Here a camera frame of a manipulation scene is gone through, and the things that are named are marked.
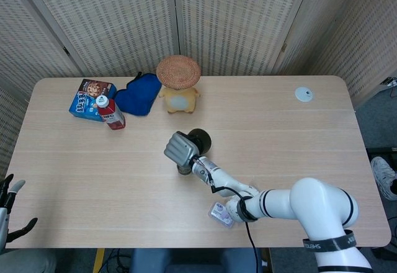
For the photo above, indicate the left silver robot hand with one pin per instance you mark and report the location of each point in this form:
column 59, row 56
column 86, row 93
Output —
column 3, row 223

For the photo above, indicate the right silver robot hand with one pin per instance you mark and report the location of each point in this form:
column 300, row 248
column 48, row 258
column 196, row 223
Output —
column 180, row 149

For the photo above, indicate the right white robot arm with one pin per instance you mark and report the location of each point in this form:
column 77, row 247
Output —
column 310, row 201

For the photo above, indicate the small dark ceramic cup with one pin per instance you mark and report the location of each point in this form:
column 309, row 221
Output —
column 183, row 171

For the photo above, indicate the grey cloth cover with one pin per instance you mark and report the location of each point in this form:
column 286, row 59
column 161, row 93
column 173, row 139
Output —
column 28, row 260

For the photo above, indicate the yellow plush toy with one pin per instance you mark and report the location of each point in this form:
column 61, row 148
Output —
column 180, row 102

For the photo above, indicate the blue cloth pouch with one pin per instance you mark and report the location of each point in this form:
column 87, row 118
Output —
column 136, row 96

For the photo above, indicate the red NFC juice bottle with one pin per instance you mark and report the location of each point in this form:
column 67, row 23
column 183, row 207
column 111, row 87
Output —
column 113, row 118

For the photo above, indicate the round woven rattan coaster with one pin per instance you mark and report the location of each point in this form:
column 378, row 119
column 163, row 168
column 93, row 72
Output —
column 178, row 72

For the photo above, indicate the clear floss box purple label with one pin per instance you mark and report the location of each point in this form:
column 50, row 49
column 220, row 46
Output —
column 218, row 215

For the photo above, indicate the yellow bar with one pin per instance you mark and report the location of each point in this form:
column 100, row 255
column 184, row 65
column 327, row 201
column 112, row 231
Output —
column 98, row 260

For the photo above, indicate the blue cookie box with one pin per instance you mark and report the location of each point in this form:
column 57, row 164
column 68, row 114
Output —
column 83, row 105

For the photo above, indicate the dark blue robot torso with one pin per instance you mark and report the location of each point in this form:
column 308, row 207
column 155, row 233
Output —
column 186, row 260

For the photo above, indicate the woven folding screen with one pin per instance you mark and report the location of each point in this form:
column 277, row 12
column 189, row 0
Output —
column 108, row 21

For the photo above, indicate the white sneaker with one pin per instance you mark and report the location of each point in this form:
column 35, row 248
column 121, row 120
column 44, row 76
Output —
column 383, row 173

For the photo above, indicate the white power strip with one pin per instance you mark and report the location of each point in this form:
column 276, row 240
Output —
column 390, row 82

